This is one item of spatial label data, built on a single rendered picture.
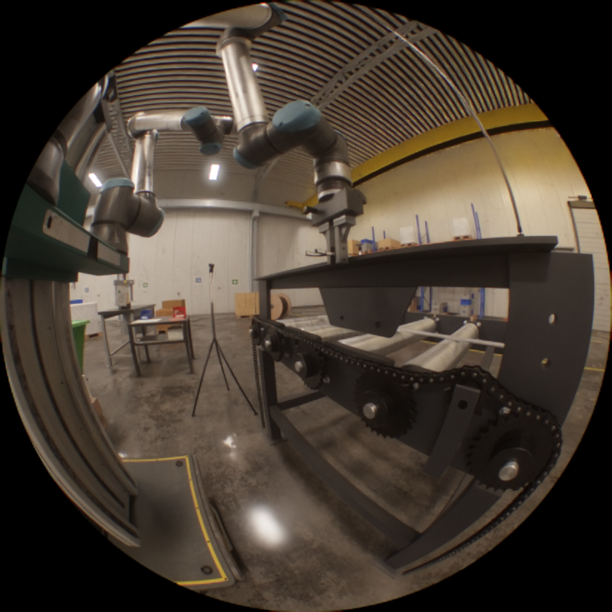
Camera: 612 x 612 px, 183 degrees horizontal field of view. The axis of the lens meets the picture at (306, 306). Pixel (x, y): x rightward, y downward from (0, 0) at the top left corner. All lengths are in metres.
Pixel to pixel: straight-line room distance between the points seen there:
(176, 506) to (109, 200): 1.10
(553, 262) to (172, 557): 1.13
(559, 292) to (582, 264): 0.06
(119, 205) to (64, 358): 0.50
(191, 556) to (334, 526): 0.67
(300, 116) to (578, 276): 0.52
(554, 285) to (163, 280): 10.91
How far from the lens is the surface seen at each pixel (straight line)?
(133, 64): 8.93
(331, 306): 0.58
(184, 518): 0.92
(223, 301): 10.57
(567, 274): 0.37
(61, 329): 0.73
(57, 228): 0.42
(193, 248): 10.79
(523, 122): 7.75
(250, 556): 1.14
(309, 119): 0.42
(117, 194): 0.78
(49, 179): 0.37
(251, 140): 0.50
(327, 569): 1.10
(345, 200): 0.40
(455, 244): 0.31
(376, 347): 0.76
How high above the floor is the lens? 1.09
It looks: 5 degrees down
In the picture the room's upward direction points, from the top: 1 degrees counter-clockwise
